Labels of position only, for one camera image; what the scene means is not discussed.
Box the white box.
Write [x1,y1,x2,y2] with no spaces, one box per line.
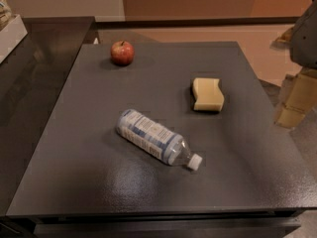
[0,14,28,63]

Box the striped object on box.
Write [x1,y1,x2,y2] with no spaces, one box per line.
[0,0,12,31]

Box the dark side table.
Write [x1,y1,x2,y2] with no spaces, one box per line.
[0,17,95,217]

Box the yellow sponge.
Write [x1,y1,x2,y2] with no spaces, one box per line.
[192,78,225,112]

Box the red apple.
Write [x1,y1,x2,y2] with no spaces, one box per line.
[110,41,135,66]

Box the clear plastic water bottle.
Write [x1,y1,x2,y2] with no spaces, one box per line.
[116,109,202,171]

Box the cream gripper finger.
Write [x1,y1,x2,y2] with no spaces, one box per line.
[276,27,293,44]
[275,67,317,128]

